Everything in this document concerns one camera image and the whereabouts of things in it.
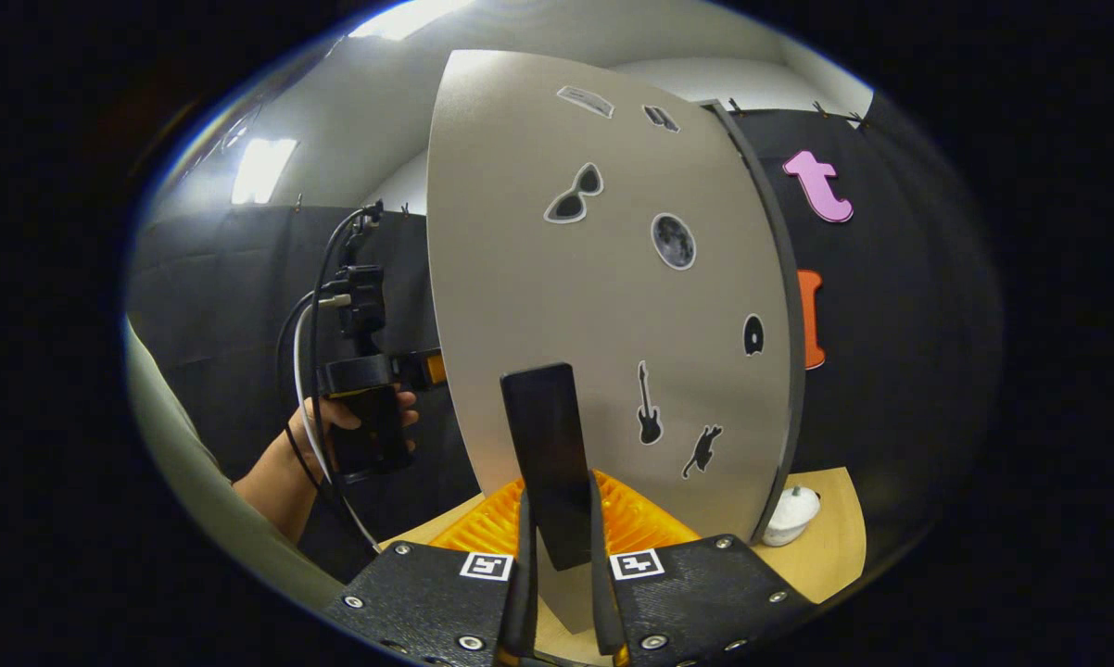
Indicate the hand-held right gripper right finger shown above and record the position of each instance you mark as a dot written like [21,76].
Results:
[696,602]

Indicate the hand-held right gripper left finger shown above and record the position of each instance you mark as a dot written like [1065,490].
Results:
[427,593]

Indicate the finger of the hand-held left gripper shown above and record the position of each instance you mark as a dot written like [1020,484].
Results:
[420,369]

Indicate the beige cabinet door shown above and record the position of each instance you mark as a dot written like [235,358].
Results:
[538,278]

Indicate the grey cabinet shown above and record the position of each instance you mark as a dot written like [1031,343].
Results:
[789,324]

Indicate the white round ornament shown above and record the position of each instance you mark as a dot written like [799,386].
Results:
[789,523]

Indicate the person's light grey shirt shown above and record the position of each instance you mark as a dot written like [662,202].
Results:
[205,519]

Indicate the black backdrop cloth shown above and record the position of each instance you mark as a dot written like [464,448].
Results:
[891,324]

